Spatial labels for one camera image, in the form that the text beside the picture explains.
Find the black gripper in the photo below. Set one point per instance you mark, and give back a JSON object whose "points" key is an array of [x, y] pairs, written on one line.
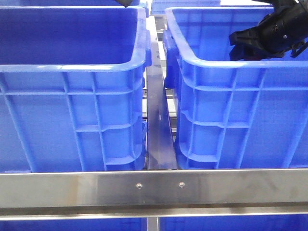
{"points": [[124, 3], [283, 30]]}

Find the back right blue crate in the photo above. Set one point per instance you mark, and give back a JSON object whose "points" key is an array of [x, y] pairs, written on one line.
{"points": [[158, 6]]}

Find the left blue plastic crate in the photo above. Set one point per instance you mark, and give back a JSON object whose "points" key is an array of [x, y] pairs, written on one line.
{"points": [[71, 86]]}

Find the blue plastic crate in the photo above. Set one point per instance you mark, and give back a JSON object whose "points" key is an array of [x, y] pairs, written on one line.
{"points": [[243, 114], [71, 86]]}

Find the right blue plastic crate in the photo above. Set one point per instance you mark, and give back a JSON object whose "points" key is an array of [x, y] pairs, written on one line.
{"points": [[243, 114]]}

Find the back left blue crate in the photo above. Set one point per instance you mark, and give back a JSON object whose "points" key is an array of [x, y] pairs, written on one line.
{"points": [[57, 4]]}

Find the steel centre divider bar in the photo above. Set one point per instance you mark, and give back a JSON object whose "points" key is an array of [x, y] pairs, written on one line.
{"points": [[160, 147]]}

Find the lower right blue crate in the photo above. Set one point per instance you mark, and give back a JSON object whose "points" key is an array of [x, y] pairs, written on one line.
{"points": [[296, 222]]}

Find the lower left blue crate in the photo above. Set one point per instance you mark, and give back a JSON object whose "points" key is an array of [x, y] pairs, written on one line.
{"points": [[113, 224]]}

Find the steel front shelf rail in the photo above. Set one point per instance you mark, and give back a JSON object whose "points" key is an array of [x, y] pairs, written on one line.
{"points": [[90, 195]]}

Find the left rail screw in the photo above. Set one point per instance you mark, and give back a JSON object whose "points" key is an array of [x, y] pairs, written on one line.
{"points": [[139, 185]]}

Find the rail screw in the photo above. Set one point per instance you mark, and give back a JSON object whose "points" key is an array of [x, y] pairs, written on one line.
{"points": [[181, 184], [139, 185]]}

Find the right rail screw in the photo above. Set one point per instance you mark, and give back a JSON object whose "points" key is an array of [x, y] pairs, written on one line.
{"points": [[181, 184]]}

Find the steel lower upright post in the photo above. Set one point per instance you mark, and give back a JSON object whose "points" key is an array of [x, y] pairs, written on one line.
{"points": [[153, 224]]}

